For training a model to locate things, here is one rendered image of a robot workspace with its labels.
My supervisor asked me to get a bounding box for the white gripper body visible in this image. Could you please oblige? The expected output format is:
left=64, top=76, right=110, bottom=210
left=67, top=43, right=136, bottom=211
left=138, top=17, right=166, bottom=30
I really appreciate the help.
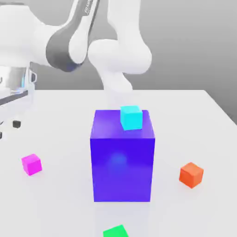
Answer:
left=0, top=88, right=36, bottom=119

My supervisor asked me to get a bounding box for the small magenta cube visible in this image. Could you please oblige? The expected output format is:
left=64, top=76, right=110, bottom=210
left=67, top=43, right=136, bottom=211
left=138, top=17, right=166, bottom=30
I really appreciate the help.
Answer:
left=21, top=153, right=43, bottom=176

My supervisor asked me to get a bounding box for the small cyan cube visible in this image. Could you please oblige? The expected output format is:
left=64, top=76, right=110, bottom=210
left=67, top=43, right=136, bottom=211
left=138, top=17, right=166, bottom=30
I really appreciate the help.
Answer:
left=120, top=105, right=143, bottom=131

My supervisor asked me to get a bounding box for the small green cube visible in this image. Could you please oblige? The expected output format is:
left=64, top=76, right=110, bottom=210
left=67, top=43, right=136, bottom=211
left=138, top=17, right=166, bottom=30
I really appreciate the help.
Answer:
left=103, top=224, right=130, bottom=237

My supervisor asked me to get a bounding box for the small orange cube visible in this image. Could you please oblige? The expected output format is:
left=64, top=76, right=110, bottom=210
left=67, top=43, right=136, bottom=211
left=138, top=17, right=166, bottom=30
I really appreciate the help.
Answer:
left=179, top=162, right=205, bottom=189

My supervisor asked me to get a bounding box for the large blue box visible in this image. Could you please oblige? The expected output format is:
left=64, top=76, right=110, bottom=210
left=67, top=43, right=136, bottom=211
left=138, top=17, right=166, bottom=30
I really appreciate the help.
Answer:
left=90, top=109, right=156, bottom=203

